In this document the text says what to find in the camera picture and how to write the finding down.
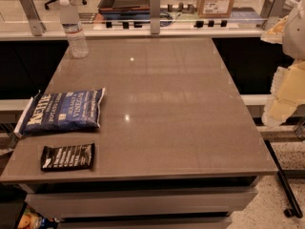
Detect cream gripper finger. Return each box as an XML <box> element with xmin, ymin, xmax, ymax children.
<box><xmin>261</xmin><ymin>61</ymin><xmax>305</xmax><ymax>127</ymax></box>
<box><xmin>260</xmin><ymin>16</ymin><xmax>288</xmax><ymax>44</ymax></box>

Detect black rxbar chocolate wrapper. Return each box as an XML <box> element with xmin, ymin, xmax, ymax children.
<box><xmin>40</xmin><ymin>143</ymin><xmax>95</xmax><ymax>172</ymax></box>

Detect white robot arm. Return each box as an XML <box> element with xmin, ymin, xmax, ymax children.
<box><xmin>261</xmin><ymin>0</ymin><xmax>305</xmax><ymax>127</ymax></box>

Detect clear plastic water bottle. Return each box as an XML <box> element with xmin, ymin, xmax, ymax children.
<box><xmin>60</xmin><ymin>0</ymin><xmax>89</xmax><ymax>58</ymax></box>

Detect brown cardboard box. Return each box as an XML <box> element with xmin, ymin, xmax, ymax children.
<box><xmin>196</xmin><ymin>0</ymin><xmax>234</xmax><ymax>18</ymax></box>

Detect black floor bar with wheel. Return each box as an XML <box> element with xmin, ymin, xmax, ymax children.
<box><xmin>265</xmin><ymin>140</ymin><xmax>303</xmax><ymax>219</ymax></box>

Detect grey lower drawer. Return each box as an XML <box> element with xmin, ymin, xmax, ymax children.
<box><xmin>58</xmin><ymin>217</ymin><xmax>232</xmax><ymax>229</ymax></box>

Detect grey drawer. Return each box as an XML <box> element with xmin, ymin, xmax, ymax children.
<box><xmin>58</xmin><ymin>217</ymin><xmax>232</xmax><ymax>229</ymax></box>
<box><xmin>26</xmin><ymin>187</ymin><xmax>257</xmax><ymax>219</ymax></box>

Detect grey open tray bin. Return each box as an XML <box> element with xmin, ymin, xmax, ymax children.
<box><xmin>96</xmin><ymin>0</ymin><xmax>158</xmax><ymax>14</ymax></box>

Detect blue Kettle chips bag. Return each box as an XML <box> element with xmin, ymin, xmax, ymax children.
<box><xmin>14</xmin><ymin>88</ymin><xmax>106</xmax><ymax>137</ymax></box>

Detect grey upper drawer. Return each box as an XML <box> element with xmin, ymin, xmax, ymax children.
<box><xmin>26</xmin><ymin>187</ymin><xmax>257</xmax><ymax>219</ymax></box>

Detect colourful snack packets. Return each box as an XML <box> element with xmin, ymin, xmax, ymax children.
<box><xmin>17</xmin><ymin>209</ymin><xmax>58</xmax><ymax>229</ymax></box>

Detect grey metal post right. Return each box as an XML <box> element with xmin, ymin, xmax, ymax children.
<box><xmin>260</xmin><ymin>0</ymin><xmax>286</xmax><ymax>31</ymax></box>

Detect grey metal post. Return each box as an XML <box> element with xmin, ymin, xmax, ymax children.
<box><xmin>19</xmin><ymin>0</ymin><xmax>46</xmax><ymax>36</ymax></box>
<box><xmin>150</xmin><ymin>0</ymin><xmax>160</xmax><ymax>34</ymax></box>
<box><xmin>260</xmin><ymin>0</ymin><xmax>286</xmax><ymax>31</ymax></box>

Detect grey metal post middle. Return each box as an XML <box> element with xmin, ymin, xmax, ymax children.
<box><xmin>150</xmin><ymin>0</ymin><xmax>160</xmax><ymax>34</ymax></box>

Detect grey metal post left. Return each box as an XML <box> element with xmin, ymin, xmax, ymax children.
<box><xmin>19</xmin><ymin>0</ymin><xmax>46</xmax><ymax>36</ymax></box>

